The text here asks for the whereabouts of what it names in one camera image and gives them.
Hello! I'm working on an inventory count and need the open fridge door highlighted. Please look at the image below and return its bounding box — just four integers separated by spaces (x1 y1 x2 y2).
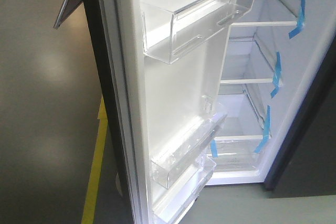
77 0 266 224

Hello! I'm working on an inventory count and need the white fridge interior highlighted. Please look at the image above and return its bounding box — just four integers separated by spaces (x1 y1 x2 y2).
207 0 335 186

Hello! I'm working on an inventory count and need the middle clear door bin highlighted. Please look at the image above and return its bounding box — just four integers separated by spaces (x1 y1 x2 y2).
151 111 227 189

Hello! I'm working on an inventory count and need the clear door bin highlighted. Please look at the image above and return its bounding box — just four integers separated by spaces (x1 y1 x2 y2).
140 0 254 64
151 111 227 189
153 155 216 223

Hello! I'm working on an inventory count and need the upper clear door bin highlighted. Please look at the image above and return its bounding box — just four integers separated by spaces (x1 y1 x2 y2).
140 0 254 64

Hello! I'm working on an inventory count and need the lower clear door bin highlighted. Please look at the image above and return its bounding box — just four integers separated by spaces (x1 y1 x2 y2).
153 155 216 223

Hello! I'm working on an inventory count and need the yellow floor tape line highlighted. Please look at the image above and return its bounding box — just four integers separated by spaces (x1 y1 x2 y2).
81 97 108 223

